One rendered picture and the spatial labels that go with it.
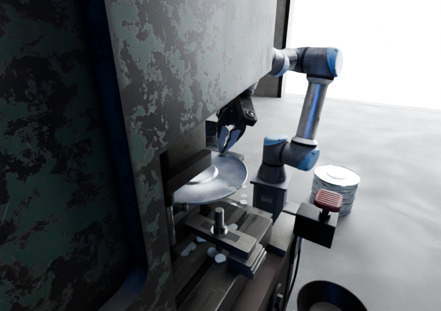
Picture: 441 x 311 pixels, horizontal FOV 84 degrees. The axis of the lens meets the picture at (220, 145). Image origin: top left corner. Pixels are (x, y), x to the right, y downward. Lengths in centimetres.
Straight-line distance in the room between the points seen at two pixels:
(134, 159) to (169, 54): 10
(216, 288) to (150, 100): 37
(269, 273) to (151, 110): 50
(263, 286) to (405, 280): 115
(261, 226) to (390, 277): 112
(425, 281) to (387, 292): 23
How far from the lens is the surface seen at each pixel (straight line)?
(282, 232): 71
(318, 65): 111
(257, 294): 61
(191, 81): 28
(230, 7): 35
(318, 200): 64
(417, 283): 170
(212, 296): 50
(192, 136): 50
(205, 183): 62
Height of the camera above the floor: 111
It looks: 24 degrees down
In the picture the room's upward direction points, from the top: straight up
